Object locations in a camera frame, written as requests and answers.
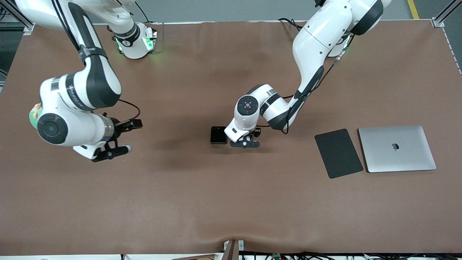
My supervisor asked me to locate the black flip phone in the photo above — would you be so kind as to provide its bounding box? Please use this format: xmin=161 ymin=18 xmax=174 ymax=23
xmin=210 ymin=126 xmax=228 ymax=144

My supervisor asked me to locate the black mouse pad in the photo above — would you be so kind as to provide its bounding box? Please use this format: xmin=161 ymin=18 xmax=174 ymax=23
xmin=314 ymin=129 xmax=364 ymax=179

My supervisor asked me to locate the green dinosaur plush toy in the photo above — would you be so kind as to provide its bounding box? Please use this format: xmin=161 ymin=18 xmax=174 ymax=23
xmin=29 ymin=103 xmax=42 ymax=130

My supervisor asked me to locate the silver closed laptop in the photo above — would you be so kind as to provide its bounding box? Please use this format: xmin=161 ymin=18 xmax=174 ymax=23
xmin=358 ymin=125 xmax=437 ymax=173

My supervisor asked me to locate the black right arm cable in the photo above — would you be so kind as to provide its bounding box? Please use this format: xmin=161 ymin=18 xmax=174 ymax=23
xmin=51 ymin=0 xmax=142 ymax=123

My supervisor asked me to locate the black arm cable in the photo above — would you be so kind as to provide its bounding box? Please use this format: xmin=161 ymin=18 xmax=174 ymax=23
xmin=258 ymin=32 xmax=356 ymax=135
xmin=51 ymin=0 xmax=142 ymax=123

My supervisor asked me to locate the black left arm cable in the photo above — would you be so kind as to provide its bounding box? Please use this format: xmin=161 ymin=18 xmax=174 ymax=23
xmin=258 ymin=32 xmax=356 ymax=135

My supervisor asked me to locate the black thin base cable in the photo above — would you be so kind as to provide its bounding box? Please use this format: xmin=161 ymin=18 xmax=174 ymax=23
xmin=134 ymin=0 xmax=150 ymax=23

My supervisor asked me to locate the black base cable bundle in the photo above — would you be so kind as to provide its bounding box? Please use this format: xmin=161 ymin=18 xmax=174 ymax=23
xmin=278 ymin=17 xmax=308 ymax=32

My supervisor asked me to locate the brown post with metal bracket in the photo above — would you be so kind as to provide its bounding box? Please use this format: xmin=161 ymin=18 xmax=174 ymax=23
xmin=223 ymin=239 xmax=245 ymax=260

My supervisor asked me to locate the aluminium frame post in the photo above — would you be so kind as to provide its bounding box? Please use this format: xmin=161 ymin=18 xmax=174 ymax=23
xmin=0 ymin=0 xmax=35 ymax=35
xmin=431 ymin=0 xmax=462 ymax=28

